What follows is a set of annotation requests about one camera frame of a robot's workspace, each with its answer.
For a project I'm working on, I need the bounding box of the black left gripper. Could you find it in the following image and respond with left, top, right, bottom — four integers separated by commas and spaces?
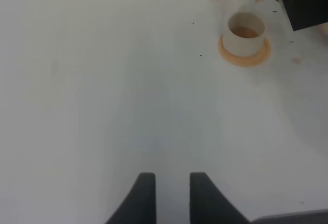
252, 209, 328, 224

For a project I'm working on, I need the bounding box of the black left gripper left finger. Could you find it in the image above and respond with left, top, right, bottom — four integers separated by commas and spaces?
107, 173, 156, 224

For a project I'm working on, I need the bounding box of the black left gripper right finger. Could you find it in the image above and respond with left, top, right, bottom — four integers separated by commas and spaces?
189, 173, 250, 224

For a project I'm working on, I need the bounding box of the beige teapot saucer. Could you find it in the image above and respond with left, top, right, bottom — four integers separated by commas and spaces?
316, 23, 328, 39

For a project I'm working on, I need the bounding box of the white near teacup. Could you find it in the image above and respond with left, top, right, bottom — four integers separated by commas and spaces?
222, 12, 267, 57

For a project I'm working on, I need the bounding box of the orange near coaster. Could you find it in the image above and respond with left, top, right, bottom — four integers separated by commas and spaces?
218, 37, 271, 68

